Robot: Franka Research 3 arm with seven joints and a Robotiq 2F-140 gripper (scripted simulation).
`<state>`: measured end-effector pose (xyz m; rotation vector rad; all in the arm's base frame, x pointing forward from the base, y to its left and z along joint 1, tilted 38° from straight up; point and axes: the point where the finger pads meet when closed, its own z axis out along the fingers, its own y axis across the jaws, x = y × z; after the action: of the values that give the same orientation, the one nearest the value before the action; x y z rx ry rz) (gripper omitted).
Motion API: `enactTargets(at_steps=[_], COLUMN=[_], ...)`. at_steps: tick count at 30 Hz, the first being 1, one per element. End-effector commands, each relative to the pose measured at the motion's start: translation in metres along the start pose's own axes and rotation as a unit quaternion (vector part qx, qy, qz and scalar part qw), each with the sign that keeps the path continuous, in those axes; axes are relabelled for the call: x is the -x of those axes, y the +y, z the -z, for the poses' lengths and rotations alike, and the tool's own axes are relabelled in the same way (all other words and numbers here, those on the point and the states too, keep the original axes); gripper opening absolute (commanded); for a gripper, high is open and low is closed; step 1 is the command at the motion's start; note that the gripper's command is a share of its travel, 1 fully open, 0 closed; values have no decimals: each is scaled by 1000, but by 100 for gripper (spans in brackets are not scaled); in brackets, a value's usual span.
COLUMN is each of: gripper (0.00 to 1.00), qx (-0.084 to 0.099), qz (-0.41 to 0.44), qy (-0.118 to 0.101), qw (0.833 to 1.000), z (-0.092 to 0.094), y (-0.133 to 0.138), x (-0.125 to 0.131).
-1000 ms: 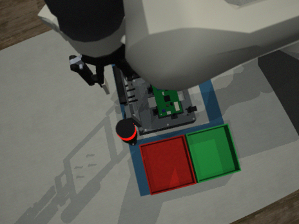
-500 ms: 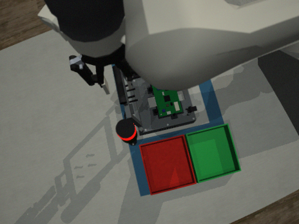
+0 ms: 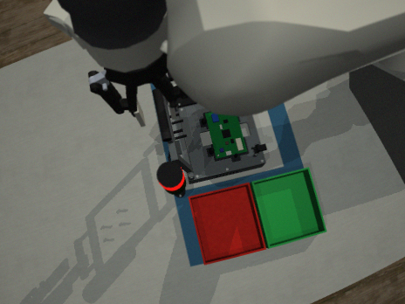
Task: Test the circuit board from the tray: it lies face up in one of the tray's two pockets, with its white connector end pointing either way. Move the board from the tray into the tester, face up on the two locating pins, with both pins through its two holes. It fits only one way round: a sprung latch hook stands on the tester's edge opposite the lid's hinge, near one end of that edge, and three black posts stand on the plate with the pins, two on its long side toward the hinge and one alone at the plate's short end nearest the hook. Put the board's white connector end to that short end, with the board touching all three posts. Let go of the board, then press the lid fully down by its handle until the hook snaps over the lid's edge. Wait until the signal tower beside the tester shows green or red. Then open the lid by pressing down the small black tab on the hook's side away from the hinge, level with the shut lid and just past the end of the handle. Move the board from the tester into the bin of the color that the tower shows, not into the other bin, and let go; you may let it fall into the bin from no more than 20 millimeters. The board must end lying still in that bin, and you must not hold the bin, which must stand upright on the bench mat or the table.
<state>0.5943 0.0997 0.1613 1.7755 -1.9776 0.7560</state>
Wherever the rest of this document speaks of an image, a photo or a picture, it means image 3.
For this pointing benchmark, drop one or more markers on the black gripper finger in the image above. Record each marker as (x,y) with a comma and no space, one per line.
(170,92)
(100,85)

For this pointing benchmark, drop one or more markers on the green open-top bin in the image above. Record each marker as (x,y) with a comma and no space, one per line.
(290,207)

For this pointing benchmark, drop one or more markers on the red open-top bin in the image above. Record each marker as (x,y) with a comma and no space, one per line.
(227,224)

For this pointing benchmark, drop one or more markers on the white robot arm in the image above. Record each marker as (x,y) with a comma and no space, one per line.
(238,57)

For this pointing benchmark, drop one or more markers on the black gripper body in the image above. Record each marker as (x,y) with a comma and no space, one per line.
(141,76)

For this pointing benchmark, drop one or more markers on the green circuit board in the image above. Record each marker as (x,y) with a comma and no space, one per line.
(226,134)

